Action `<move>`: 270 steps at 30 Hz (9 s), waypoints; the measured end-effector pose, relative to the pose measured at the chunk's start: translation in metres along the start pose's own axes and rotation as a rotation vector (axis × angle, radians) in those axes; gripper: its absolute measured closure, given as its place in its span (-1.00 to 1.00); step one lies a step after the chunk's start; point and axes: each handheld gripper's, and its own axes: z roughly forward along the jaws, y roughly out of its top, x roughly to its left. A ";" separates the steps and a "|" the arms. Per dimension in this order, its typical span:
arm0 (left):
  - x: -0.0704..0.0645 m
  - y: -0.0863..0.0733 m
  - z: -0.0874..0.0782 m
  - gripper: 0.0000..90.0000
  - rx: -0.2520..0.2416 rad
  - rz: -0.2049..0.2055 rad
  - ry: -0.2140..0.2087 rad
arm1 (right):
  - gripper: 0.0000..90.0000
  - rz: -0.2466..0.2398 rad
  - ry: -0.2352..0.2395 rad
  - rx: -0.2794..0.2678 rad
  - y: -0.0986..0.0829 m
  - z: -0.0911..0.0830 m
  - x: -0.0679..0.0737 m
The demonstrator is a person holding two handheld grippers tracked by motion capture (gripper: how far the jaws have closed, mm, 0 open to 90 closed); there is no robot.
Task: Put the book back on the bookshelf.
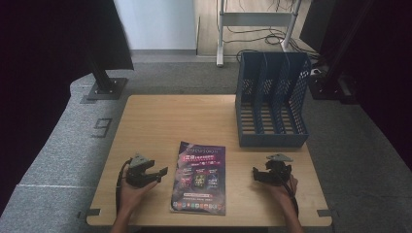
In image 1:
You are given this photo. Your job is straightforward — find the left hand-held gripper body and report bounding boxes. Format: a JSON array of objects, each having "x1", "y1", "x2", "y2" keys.
[{"x1": 124, "y1": 153, "x2": 162, "y2": 189}]

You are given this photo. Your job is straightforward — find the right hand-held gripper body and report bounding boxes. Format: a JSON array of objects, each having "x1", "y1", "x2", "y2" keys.
[{"x1": 260, "y1": 152, "x2": 294, "y2": 187}]

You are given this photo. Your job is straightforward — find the purple cover book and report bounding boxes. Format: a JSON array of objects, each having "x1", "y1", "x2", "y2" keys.
[{"x1": 169, "y1": 140, "x2": 227, "y2": 216}]

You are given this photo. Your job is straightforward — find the blue perforated file rack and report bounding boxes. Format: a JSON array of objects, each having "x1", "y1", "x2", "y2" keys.
[{"x1": 234, "y1": 50, "x2": 313, "y2": 149}]

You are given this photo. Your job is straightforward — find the person's left hand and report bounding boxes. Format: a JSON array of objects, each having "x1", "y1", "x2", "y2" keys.
[{"x1": 119, "y1": 177, "x2": 160, "y2": 216}]

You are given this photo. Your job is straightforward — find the person's right hand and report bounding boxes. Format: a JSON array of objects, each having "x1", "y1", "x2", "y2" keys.
[{"x1": 267, "y1": 174, "x2": 299, "y2": 213}]

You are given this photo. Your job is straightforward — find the dark curtain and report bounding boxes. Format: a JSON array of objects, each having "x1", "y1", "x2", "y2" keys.
[
  {"x1": 299, "y1": 0, "x2": 412, "y2": 171},
  {"x1": 0, "y1": 0, "x2": 135, "y2": 215}
]

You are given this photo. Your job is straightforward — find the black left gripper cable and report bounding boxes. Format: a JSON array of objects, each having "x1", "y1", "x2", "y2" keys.
[{"x1": 115, "y1": 157, "x2": 134, "y2": 217}]

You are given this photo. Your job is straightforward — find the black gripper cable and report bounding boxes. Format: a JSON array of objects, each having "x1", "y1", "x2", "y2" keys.
[
  {"x1": 280, "y1": 179, "x2": 300, "y2": 218},
  {"x1": 115, "y1": 157, "x2": 134, "y2": 217}
]

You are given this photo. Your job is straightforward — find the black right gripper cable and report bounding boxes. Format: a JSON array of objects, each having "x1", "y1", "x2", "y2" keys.
[{"x1": 280, "y1": 179, "x2": 300, "y2": 218}]

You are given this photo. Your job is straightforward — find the black stand with base plate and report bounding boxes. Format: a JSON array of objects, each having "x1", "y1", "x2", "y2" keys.
[
  {"x1": 307, "y1": 0, "x2": 377, "y2": 105},
  {"x1": 85, "y1": 57, "x2": 129, "y2": 102}
]

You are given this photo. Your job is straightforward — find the black floor cables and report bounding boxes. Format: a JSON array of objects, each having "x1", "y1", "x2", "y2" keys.
[{"x1": 223, "y1": 0, "x2": 322, "y2": 63}]

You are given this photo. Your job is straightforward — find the white metal stand frame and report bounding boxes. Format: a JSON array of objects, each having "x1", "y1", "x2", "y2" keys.
[{"x1": 216, "y1": 0, "x2": 304, "y2": 68}]

